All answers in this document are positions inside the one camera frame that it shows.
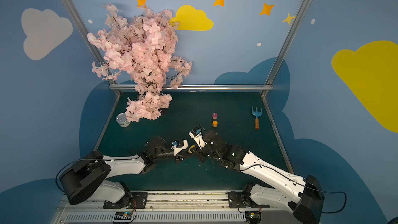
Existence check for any blue garden fork toy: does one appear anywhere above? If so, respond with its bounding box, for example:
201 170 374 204
251 106 262 130

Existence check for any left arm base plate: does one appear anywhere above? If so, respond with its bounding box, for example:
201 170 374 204
103 192 148 209

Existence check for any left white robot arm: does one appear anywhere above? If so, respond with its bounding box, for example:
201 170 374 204
56 137 190 208

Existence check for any pink cherry blossom tree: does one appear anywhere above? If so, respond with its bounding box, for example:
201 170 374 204
87 4 192 122

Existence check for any aluminium frame right post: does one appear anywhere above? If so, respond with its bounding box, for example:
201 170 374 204
261 0 313 100

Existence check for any aluminium frame back bar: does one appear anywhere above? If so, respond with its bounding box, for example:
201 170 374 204
109 83 273 92

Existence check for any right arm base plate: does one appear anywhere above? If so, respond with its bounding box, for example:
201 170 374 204
228 191 270 209

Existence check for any aluminium frame left post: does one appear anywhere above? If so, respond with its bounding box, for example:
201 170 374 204
46 0 122 96

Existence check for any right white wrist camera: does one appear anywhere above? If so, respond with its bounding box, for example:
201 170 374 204
189 127 206 149

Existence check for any small circuit board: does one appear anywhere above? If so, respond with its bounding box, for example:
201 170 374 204
113 212 133 224

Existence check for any aluminium front rail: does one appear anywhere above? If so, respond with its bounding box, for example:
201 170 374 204
51 190 299 224

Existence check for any aluminium frame post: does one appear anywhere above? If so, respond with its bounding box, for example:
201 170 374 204
46 0 122 96
261 0 313 100

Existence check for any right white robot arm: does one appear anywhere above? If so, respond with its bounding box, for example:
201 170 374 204
189 128 327 224

